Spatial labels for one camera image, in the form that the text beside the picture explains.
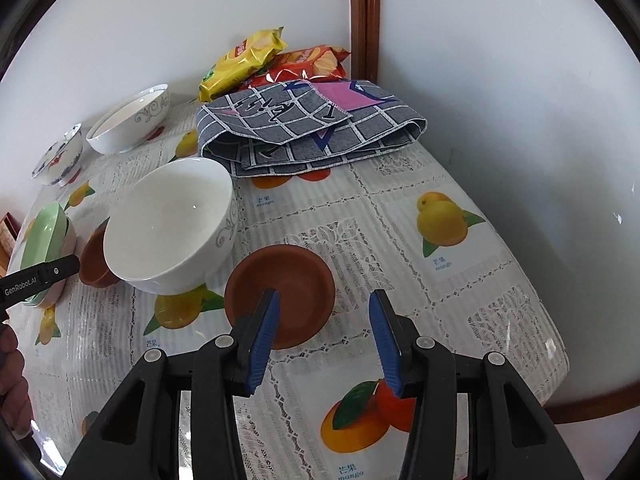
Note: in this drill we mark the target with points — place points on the blue patterned white bowl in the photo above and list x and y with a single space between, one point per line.
57 163

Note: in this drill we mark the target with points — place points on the brown wooden side shelf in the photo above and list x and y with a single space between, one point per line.
9 229

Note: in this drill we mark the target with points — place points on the grey checked folded cloth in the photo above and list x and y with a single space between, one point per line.
292 127

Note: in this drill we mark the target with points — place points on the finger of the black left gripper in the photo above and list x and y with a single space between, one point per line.
59 269

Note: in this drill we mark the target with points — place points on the brown wooden door frame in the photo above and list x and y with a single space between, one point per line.
365 18

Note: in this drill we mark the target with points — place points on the person's left hand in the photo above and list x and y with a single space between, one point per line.
16 408

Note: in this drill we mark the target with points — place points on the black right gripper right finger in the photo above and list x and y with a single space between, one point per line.
511 435

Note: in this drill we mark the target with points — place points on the red chips bag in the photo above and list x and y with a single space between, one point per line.
320 63

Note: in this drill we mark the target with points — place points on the plain white bowl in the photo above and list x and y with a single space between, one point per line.
174 228

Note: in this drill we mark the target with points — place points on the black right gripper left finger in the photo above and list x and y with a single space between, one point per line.
135 435

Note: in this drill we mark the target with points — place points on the yellow chips bag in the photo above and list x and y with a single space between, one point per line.
248 57

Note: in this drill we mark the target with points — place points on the brown clay saucer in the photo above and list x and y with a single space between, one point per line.
94 271
303 281

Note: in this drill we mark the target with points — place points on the large white bowl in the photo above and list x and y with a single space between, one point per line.
131 122

